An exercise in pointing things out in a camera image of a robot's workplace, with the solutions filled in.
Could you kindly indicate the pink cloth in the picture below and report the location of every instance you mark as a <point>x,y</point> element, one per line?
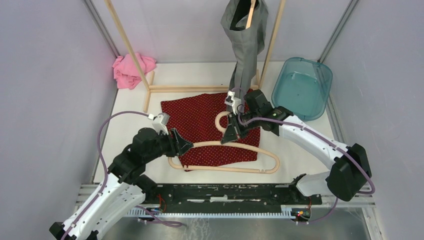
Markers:
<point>125,71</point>

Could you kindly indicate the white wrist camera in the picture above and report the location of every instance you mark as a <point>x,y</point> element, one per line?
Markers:
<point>159,122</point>
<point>234,104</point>

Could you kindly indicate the wooden clothes hanger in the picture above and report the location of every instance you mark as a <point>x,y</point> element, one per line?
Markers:
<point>250,14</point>

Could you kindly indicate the teal plastic basket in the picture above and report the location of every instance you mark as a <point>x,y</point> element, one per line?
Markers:
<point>303,87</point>

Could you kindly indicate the grey pleated skirt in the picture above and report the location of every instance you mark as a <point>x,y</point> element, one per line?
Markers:
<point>247,42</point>

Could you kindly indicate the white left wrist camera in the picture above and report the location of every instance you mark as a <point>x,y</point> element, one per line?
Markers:
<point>159,122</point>

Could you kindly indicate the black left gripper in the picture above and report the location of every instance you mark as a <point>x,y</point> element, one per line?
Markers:
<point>179,145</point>

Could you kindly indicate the red polka dot cloth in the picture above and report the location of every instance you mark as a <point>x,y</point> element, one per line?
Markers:
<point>186,114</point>

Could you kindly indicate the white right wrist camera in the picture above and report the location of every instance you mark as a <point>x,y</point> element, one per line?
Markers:
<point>234,104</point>

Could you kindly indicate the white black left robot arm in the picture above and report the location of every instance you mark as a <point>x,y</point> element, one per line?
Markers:
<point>125,186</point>

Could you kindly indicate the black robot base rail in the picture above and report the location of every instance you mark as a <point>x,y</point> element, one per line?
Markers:
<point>249,198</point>

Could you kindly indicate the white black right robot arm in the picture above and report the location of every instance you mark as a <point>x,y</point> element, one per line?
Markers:
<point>348,173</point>

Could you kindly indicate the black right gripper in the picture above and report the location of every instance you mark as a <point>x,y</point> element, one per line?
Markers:
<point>230,134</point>

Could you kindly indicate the wooden clothes rack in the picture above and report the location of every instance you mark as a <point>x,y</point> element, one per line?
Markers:
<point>170,58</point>

